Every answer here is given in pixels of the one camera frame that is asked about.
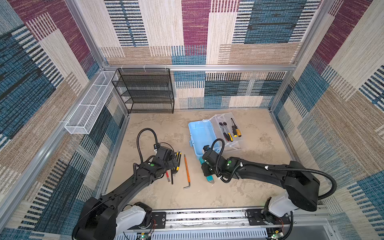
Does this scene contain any black wire mesh shelf rack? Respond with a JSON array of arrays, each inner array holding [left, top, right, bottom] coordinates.
[[112, 68, 175, 114]]

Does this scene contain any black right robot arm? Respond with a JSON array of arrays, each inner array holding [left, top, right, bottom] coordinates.
[[202, 147, 320, 212]]

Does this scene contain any teal utility knife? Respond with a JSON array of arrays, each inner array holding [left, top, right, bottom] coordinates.
[[199, 157, 215, 184]]

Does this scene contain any orange pencil tool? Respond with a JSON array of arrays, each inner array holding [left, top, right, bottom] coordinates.
[[183, 154, 191, 190]]

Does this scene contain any light blue plastic tool box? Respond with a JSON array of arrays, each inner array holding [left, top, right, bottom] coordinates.
[[188, 113, 245, 158]]

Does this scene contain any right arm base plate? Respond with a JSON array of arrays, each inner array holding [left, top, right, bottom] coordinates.
[[245, 209, 291, 226]]

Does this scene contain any wooden handled screwdriver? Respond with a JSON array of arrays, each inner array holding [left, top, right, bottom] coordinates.
[[235, 123, 242, 138]]

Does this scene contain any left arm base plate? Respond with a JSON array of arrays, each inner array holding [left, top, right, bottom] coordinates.
[[129, 212, 167, 230]]

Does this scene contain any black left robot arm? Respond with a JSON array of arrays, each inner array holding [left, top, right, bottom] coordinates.
[[71, 149, 180, 240]]

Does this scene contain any black yellow small screwdriver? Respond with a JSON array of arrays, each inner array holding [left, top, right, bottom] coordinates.
[[231, 118, 238, 137]]

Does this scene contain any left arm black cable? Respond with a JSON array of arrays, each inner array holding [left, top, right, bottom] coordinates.
[[136, 128, 159, 164]]

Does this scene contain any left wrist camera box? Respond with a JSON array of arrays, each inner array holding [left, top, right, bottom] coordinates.
[[154, 143, 161, 150]]

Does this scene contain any white wire mesh basket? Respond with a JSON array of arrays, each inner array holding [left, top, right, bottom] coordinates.
[[65, 71, 115, 135]]

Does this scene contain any yellow handled wrench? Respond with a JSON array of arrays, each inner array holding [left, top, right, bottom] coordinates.
[[223, 122, 233, 142]]

